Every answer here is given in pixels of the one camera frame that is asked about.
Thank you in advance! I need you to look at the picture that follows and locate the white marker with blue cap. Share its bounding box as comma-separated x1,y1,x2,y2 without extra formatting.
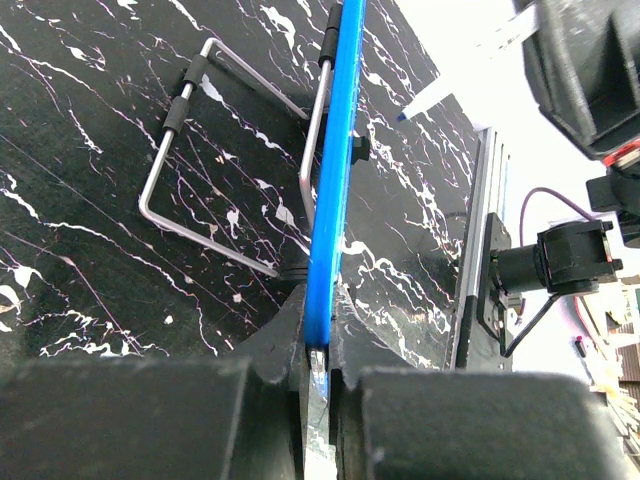
397,79,451,122

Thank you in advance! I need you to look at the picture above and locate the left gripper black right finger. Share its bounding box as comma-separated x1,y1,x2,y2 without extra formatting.
329,289,627,479

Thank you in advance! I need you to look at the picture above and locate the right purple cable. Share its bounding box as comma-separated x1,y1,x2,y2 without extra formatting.
519,187,596,249

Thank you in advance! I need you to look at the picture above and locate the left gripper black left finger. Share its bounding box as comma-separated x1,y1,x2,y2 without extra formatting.
1,286,308,479

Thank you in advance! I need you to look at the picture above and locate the metal wire board stand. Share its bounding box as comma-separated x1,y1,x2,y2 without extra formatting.
139,1,343,282

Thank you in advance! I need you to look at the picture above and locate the blue-framed whiteboard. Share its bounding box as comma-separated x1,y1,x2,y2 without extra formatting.
303,1,366,396

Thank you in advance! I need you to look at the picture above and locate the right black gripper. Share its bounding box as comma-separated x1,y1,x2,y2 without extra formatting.
522,1,639,160

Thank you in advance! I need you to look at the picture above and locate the aluminium frame rail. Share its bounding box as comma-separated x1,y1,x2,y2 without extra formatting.
452,127,511,371

